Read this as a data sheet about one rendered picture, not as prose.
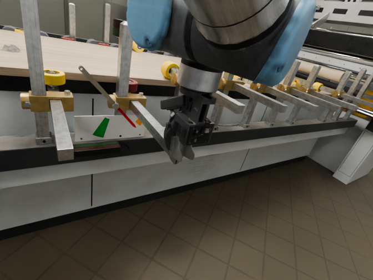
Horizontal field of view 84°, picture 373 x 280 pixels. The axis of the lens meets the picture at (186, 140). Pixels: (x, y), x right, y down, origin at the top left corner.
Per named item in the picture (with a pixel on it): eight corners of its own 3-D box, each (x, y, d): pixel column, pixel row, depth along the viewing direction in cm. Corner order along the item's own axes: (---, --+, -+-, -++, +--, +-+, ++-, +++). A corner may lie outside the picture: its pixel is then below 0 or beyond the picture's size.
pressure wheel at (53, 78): (71, 102, 79) (70, 71, 74) (56, 108, 72) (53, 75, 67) (51, 96, 80) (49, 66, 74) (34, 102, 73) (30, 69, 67)
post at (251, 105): (246, 130, 127) (280, 45, 105) (242, 130, 125) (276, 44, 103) (242, 127, 129) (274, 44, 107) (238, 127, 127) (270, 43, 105)
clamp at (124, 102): (145, 110, 82) (146, 98, 80) (110, 110, 75) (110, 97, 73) (140, 105, 86) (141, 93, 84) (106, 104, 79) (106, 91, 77)
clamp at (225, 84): (241, 91, 105) (245, 81, 103) (221, 90, 98) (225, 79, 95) (232, 88, 109) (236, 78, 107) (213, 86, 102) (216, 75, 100)
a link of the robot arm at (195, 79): (172, 59, 44) (208, 64, 49) (169, 81, 46) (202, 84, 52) (196, 70, 38) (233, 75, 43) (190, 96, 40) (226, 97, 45)
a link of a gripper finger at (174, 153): (173, 176, 51) (181, 144, 47) (162, 162, 55) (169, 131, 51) (184, 174, 53) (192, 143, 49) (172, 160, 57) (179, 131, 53)
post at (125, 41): (122, 151, 88) (134, 24, 66) (114, 152, 86) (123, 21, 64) (120, 146, 90) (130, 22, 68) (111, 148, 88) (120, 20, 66)
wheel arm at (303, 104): (315, 112, 97) (319, 105, 96) (311, 112, 95) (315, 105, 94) (241, 80, 132) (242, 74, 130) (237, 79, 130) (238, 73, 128)
